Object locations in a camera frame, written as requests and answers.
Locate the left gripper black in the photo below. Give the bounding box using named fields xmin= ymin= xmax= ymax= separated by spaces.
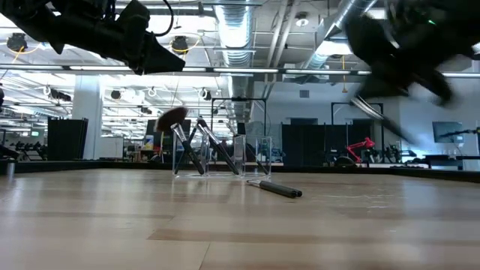
xmin=111 ymin=0 xmax=187 ymax=75

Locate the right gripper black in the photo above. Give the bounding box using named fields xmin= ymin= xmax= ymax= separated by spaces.
xmin=343 ymin=12 xmax=480 ymax=108

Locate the thin black makeup brush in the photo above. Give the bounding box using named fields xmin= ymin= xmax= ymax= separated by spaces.
xmin=246 ymin=179 xmax=298 ymax=199
xmin=350 ymin=96 xmax=418 ymax=146
xmin=224 ymin=123 xmax=271 ymax=176
xmin=262 ymin=181 xmax=303 ymax=198
xmin=174 ymin=125 xmax=199 ymax=176

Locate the large fluffy makeup brush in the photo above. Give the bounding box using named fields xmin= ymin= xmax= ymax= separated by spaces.
xmin=154 ymin=106 xmax=206 ymax=176

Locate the black flat-head makeup brush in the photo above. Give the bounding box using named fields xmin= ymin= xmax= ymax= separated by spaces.
xmin=195 ymin=118 xmax=241 ymax=176

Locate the red desk lamp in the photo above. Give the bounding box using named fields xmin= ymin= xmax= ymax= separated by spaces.
xmin=345 ymin=136 xmax=377 ymax=163

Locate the ceiling light strip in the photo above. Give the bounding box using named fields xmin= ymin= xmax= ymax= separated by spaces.
xmin=0 ymin=64 xmax=480 ymax=79

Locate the white pillar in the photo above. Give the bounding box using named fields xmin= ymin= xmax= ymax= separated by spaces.
xmin=71 ymin=74 xmax=103 ymax=161

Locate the black cabinet row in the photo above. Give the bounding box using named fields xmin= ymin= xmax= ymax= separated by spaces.
xmin=281 ymin=123 xmax=376 ymax=167

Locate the clear acrylic brush organizer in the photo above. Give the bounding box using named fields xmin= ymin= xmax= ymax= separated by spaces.
xmin=171 ymin=133 xmax=274 ymax=179

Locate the black partition panel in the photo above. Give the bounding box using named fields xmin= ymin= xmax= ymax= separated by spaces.
xmin=46 ymin=117 xmax=89 ymax=161

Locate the hanging yellow cable reel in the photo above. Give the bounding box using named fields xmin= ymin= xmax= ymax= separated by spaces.
xmin=170 ymin=34 xmax=191 ymax=54
xmin=6 ymin=32 xmax=29 ymax=52

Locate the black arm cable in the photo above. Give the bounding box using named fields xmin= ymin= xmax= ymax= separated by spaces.
xmin=151 ymin=0 xmax=176 ymax=38

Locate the wall monitor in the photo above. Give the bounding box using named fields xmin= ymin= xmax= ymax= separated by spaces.
xmin=432 ymin=120 xmax=465 ymax=144

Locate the black frame stand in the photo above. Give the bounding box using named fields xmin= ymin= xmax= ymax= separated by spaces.
xmin=330 ymin=101 xmax=385 ymax=166
xmin=210 ymin=97 xmax=268 ymax=167

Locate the silver air duct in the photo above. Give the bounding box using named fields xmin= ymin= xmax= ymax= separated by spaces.
xmin=213 ymin=0 xmax=260 ymax=122

